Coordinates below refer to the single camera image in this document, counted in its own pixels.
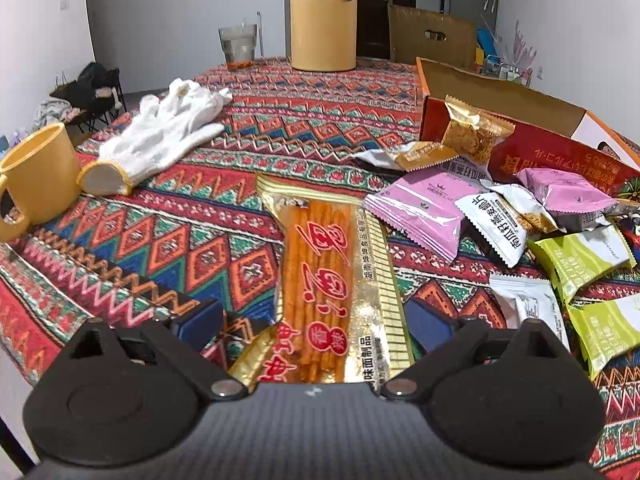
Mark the green snack packet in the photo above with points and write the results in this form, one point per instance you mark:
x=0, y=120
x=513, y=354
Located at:
x=573, y=261
x=606, y=329

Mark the white cotton gloves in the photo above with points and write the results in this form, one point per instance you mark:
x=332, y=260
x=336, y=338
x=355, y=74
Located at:
x=164, y=130

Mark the red cardboard snack box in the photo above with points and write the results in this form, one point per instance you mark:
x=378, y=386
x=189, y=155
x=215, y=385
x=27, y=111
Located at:
x=548, y=132

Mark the orange spicy stick snack pack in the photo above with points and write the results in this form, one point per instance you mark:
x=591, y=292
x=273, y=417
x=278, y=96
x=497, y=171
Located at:
x=339, y=315

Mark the yellow thermos jug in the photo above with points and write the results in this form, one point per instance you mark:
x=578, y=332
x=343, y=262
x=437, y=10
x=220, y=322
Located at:
x=323, y=35

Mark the pink snack packet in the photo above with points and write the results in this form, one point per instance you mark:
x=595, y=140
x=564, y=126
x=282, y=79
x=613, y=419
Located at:
x=574, y=203
x=422, y=205

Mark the yellow mug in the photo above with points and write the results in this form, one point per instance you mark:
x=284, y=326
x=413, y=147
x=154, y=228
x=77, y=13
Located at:
x=40, y=174

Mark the glass cup with drink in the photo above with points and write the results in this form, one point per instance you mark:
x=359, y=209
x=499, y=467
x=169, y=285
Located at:
x=238, y=44

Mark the brown cardboard box with handle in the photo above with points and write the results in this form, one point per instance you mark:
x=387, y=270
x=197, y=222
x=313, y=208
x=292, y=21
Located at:
x=416, y=33

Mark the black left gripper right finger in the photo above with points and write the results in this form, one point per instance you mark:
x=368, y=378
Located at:
x=489, y=395

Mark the wire rack with bottles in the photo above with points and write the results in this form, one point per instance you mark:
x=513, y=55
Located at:
x=519, y=72

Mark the gold chip snack packet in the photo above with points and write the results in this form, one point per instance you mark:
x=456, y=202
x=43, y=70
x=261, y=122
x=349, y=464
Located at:
x=474, y=133

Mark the white and gold snack packet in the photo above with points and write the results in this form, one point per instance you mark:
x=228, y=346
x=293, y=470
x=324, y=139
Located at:
x=507, y=216

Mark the colourful patterned tablecloth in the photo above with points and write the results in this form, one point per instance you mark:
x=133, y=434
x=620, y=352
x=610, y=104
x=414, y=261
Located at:
x=198, y=229

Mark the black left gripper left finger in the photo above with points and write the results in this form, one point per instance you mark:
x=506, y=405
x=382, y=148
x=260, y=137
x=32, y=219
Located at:
x=117, y=396

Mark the black folding chair with clothes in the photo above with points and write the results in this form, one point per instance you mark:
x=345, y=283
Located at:
x=94, y=96

